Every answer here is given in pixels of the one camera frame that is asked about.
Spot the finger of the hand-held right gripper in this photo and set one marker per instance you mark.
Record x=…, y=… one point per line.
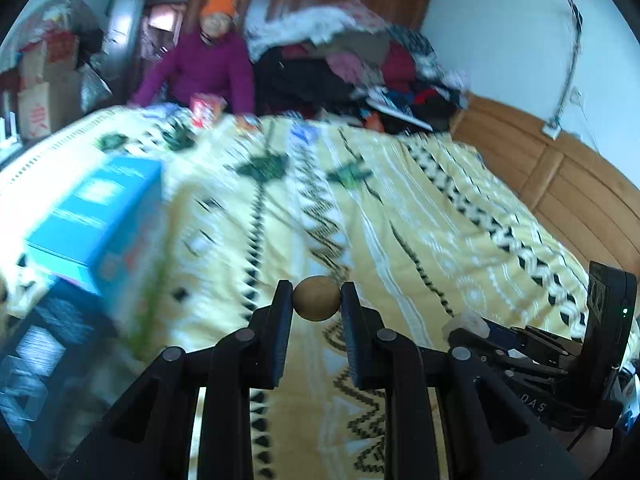
x=530, y=337
x=520, y=367

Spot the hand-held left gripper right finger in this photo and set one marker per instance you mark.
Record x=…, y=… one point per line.
x=352, y=332

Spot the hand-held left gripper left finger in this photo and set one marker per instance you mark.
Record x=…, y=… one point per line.
x=282, y=332

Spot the brown kiwi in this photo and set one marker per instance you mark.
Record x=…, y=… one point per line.
x=316, y=298

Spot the white block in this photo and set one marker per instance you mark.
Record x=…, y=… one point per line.
x=467, y=326

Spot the yellow patterned blanket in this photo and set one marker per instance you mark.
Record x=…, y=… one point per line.
x=400, y=220

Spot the wooden headboard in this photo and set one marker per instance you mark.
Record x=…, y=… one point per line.
x=565, y=190

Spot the green leafy vegetable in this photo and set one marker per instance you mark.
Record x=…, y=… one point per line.
x=350, y=174
x=262, y=165
x=112, y=141
x=177, y=137

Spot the blue white packet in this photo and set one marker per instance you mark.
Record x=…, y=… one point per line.
x=305, y=132

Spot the orange snack packet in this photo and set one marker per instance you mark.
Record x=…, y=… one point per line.
x=247, y=122

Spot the blue green printed box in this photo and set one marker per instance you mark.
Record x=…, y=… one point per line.
x=100, y=220

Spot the red instant noodle cup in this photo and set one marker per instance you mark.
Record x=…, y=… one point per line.
x=205, y=110

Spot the black printed box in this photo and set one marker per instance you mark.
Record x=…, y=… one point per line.
x=45, y=350

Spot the pile of clothes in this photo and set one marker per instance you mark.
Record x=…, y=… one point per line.
x=360, y=65

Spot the cardboard box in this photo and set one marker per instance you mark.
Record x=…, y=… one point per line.
x=42, y=90

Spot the white wall socket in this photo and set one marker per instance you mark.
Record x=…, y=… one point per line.
x=551, y=129

